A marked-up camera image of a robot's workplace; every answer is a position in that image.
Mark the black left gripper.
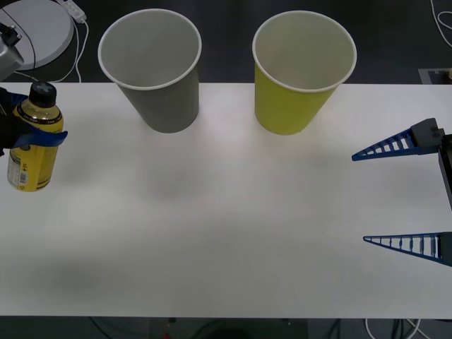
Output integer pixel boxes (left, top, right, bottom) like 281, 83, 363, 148
0, 88, 69, 158

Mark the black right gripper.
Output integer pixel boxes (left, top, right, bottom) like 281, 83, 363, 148
351, 118, 452, 268

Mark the yellow bottle with black cap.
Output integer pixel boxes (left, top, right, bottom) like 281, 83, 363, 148
6, 81, 65, 194

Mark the grey floor box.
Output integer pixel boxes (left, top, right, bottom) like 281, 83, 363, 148
418, 66, 452, 85

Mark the white power strip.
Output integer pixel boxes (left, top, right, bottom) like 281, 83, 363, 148
58, 0, 88, 23

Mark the grey plastic bin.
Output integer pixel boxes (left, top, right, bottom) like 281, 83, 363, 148
97, 9, 203, 134

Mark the yellow-green plastic bin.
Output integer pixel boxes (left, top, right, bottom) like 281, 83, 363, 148
251, 10, 357, 136

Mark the white power strip cable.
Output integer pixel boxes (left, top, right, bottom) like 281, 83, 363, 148
13, 19, 90, 85

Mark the round grey base plate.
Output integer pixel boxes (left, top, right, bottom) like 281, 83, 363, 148
0, 0, 75, 70

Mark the white floor cable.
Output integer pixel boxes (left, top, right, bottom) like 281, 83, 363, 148
364, 317, 424, 339

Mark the white looped cable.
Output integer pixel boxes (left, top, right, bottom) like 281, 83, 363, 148
430, 0, 452, 47

